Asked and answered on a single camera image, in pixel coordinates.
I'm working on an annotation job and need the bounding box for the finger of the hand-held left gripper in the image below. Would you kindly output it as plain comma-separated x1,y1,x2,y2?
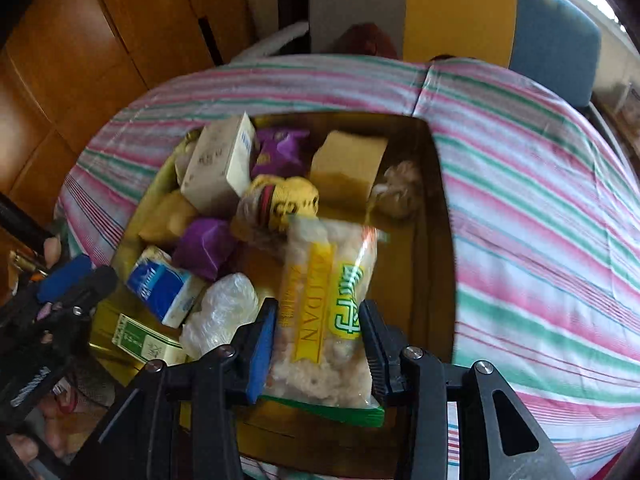
35,265,120,331
37,254,96,303

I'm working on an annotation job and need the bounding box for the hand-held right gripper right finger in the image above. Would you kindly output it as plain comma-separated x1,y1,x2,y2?
360,300,576,480

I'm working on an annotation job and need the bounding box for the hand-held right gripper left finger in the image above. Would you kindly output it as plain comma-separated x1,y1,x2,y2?
75,299,278,480

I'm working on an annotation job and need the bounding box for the clear plastic bag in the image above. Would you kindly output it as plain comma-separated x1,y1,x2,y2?
179,272,261,361

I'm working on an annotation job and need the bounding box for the golden tin box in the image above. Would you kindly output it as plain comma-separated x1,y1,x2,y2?
90,112,458,478

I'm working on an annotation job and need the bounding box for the green and white box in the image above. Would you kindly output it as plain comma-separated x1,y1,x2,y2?
111,312,187,366

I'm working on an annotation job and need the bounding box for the clear snack packet yellow label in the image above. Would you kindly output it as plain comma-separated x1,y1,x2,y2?
262,215,391,428

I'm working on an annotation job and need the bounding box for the yellow sponge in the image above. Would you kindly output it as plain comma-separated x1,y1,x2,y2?
137,190,198,248
310,130,390,211

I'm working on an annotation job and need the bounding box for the tall white box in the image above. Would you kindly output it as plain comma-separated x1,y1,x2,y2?
180,112,257,217

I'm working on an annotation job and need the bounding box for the person's left hand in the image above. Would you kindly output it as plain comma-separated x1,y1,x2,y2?
7,390,90,465

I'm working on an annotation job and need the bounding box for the wooden wardrobe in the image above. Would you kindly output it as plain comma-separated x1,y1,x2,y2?
0,0,256,226

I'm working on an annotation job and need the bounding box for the red-brown cloth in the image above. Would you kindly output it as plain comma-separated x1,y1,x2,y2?
334,22,401,61

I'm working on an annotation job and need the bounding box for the grey yellow blue sofa chair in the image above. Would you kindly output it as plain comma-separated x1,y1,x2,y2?
307,0,603,111

